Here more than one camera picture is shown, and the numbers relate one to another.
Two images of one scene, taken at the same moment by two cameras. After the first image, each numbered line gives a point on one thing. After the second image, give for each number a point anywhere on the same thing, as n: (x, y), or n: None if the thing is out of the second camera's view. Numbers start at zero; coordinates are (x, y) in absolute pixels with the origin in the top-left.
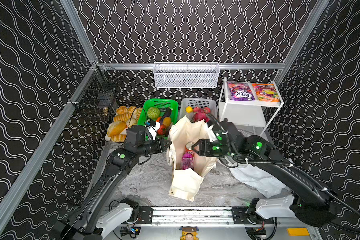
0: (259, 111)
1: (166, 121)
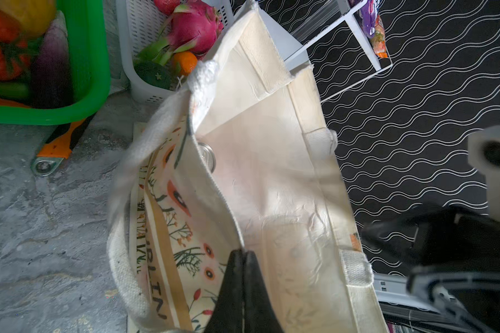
0: (294, 52)
1: (34, 16)
